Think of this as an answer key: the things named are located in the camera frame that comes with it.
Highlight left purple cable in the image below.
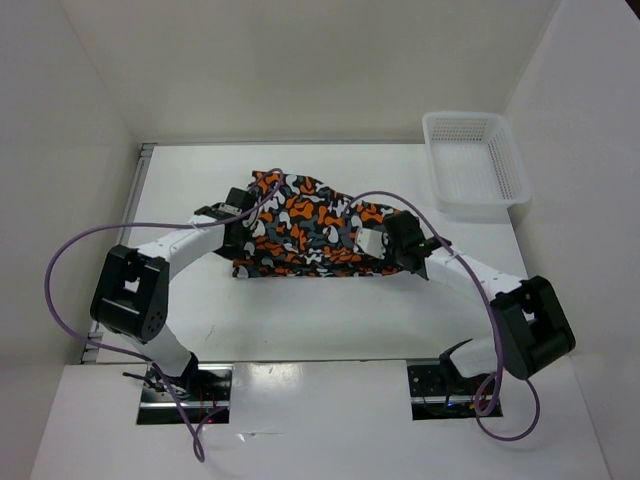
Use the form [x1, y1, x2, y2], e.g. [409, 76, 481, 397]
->
[43, 167, 285, 462]

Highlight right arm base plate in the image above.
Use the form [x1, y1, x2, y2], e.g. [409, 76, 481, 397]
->
[406, 359, 487, 421]

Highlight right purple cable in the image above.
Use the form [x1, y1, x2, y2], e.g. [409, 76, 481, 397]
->
[341, 190, 542, 442]

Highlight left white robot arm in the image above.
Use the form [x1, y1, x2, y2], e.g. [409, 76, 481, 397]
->
[90, 188, 256, 400]

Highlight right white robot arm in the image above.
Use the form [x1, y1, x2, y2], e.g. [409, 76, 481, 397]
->
[384, 211, 576, 393]

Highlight purple cable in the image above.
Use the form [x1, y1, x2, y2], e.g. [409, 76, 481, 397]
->
[341, 190, 542, 442]
[43, 167, 285, 462]

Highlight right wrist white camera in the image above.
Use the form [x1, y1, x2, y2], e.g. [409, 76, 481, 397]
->
[354, 227, 388, 260]

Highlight white plastic basket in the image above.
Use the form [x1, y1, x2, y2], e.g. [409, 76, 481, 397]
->
[422, 111, 532, 218]

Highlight camouflage orange black shorts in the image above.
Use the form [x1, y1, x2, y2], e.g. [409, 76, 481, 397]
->
[232, 173, 403, 279]

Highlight aluminium table edge rail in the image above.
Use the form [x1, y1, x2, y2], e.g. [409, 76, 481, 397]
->
[80, 143, 156, 365]

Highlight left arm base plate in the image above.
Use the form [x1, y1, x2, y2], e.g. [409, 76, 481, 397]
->
[131, 364, 233, 426]

